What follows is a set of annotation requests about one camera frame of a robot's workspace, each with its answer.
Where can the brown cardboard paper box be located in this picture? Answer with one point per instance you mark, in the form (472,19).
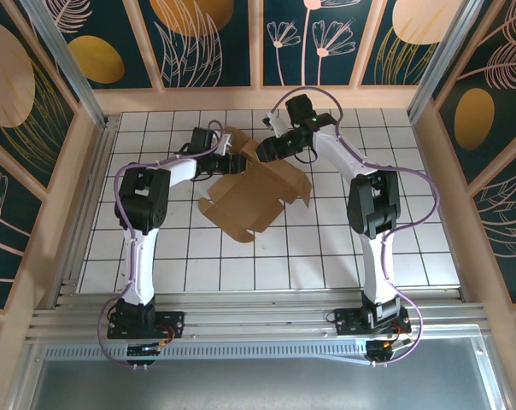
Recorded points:
(249,200)

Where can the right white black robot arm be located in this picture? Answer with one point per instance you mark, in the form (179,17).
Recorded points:
(377,265)

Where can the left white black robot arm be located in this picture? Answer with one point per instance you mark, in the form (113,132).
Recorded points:
(140,265)

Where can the grey metal sheet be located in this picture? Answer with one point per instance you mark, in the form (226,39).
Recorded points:
(258,384)

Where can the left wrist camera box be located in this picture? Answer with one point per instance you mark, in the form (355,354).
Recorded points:
(225,144)

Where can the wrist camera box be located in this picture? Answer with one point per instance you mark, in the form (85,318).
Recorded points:
(225,144)
(275,124)

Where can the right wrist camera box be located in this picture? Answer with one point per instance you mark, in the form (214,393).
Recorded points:
(275,124)

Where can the aluminium side rail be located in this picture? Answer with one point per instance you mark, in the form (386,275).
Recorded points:
(106,141)

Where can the aluminium mounting rail frame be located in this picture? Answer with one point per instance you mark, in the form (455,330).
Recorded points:
(262,318)

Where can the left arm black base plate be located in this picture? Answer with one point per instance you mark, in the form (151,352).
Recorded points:
(174,318)

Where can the aluminium corner post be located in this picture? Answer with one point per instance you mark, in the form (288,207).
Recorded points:
(443,64)
(70,68)

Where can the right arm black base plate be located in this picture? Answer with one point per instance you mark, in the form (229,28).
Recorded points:
(345,320)

